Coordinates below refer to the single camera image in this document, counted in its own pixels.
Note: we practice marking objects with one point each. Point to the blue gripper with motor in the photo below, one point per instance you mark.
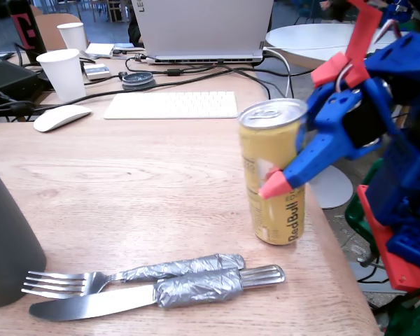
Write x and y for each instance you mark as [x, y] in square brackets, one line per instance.
[330, 130]

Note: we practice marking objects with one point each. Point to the yellow Red Bull can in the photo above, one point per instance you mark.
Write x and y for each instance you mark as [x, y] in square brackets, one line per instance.
[273, 147]

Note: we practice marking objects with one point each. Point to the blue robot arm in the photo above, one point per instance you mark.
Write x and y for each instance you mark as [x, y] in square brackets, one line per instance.
[406, 168]

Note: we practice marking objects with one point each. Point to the green clamp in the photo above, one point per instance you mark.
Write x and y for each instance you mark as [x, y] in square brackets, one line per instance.
[413, 322]
[357, 213]

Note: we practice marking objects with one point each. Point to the white keyboard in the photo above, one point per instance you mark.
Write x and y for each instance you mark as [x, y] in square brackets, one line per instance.
[171, 105]

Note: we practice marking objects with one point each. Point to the silver laptop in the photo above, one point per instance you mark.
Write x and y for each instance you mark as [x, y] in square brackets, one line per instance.
[203, 28]

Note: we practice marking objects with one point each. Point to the small silver box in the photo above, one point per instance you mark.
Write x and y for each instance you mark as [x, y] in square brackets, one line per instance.
[97, 71]

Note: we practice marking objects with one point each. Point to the flat white box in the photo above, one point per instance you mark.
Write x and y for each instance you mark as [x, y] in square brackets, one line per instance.
[99, 50]

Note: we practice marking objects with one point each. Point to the white computer mouse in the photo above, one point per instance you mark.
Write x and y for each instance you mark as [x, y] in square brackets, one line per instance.
[61, 117]

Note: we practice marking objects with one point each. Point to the white paper cup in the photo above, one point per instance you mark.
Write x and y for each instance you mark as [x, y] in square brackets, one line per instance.
[63, 73]
[73, 36]

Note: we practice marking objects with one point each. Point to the brown wooden chair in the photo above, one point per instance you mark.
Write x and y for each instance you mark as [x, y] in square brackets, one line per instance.
[49, 31]

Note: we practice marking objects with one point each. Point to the black bottle with pink letter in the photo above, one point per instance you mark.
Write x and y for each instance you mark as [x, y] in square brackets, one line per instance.
[24, 28]

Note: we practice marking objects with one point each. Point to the black docking box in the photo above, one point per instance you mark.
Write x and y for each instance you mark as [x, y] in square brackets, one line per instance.
[7, 78]

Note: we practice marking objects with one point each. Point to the dark grey bottle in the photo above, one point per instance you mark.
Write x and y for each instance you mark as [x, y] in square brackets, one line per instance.
[7, 238]

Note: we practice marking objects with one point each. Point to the white round pedestal table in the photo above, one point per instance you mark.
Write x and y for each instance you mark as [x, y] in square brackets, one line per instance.
[301, 42]

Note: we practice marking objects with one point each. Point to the red robot base plate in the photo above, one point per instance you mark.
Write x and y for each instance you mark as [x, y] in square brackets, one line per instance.
[381, 238]

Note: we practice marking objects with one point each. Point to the red camera mount bracket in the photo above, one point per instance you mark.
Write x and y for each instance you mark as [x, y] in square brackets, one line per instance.
[365, 28]

